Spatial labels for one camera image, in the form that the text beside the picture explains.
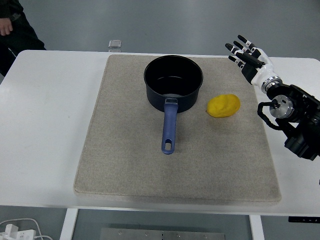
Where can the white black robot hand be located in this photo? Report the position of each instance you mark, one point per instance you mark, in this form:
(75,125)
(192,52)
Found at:
(260,75)

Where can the yellow potato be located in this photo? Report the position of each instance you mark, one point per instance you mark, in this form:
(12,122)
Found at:
(223,105)

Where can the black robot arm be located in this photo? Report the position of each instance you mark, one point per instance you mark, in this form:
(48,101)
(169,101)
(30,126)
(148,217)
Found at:
(297,105)

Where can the small clear floor block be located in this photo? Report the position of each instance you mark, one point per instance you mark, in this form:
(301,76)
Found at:
(115,43)

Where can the black table control panel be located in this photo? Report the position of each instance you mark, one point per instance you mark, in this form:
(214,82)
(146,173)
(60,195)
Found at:
(303,219)

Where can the beige fabric mat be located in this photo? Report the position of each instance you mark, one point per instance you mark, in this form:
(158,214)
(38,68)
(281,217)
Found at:
(140,170)

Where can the white table leg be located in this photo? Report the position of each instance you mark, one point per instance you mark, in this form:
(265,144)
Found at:
(257,228)
(68,225)

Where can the grey metal plate with screws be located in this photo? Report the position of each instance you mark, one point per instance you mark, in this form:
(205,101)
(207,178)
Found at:
(162,234)

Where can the person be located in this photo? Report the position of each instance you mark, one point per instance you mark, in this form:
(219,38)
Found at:
(22,35)

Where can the person's hand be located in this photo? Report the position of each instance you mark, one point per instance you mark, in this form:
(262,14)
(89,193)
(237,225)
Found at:
(5,26)

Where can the white power strip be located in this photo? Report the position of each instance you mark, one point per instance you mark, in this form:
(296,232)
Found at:
(17,233)

